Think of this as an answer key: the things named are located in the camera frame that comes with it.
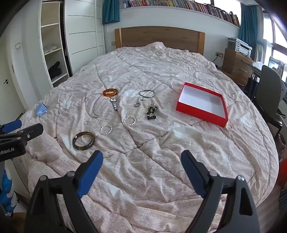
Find grey office chair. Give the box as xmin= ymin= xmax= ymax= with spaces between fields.
xmin=254 ymin=65 xmax=285 ymax=135

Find white wardrobe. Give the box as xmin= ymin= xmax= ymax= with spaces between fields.
xmin=39 ymin=0 xmax=106 ymax=88

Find thin silver bangle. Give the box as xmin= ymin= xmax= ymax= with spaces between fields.
xmin=138 ymin=90 xmax=156 ymax=98

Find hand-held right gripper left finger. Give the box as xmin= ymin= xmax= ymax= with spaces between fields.
xmin=24 ymin=150 xmax=104 ymax=233

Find black hanging bag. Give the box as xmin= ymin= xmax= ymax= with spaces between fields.
xmin=244 ymin=76 xmax=258 ymax=96

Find dark bead bracelet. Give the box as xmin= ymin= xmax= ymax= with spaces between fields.
xmin=146 ymin=104 xmax=157 ymax=120

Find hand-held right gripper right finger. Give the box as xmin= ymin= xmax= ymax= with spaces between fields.
xmin=180 ymin=150 xmax=260 ymax=233

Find white printer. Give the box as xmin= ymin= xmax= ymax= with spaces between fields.
xmin=227 ymin=38 xmax=253 ymax=56

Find desk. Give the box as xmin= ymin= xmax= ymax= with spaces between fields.
xmin=252 ymin=61 xmax=287 ymax=106

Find silver chain necklace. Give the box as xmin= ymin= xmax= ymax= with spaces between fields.
xmin=85 ymin=92 xmax=102 ymax=118

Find dark brown bangle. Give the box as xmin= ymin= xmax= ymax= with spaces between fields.
xmin=72 ymin=131 xmax=95 ymax=151

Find wooden headboard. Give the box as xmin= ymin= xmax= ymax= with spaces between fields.
xmin=115 ymin=27 xmax=205 ymax=55

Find teal curtain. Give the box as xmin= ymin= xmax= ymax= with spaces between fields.
xmin=103 ymin=0 xmax=120 ymax=25
xmin=238 ymin=4 xmax=259 ymax=45

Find red jewelry box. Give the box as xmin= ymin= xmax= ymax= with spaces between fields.
xmin=176 ymin=82 xmax=229 ymax=127

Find row of books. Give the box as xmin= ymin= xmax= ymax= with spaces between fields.
xmin=120 ymin=0 xmax=240 ymax=25

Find light blue small object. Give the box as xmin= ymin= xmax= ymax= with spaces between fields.
xmin=35 ymin=103 xmax=48 ymax=117

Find wooden dresser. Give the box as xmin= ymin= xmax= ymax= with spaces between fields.
xmin=223 ymin=48 xmax=255 ymax=85

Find folded white clothes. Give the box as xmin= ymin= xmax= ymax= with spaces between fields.
xmin=44 ymin=45 xmax=61 ymax=54

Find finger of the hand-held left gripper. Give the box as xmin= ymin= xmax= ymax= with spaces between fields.
xmin=0 ymin=120 xmax=23 ymax=135
xmin=0 ymin=123 xmax=44 ymax=145

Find amber orange bangle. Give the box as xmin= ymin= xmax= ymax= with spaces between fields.
xmin=103 ymin=88 xmax=119 ymax=98

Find folded black clothes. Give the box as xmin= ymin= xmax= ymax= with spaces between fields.
xmin=48 ymin=61 xmax=62 ymax=79

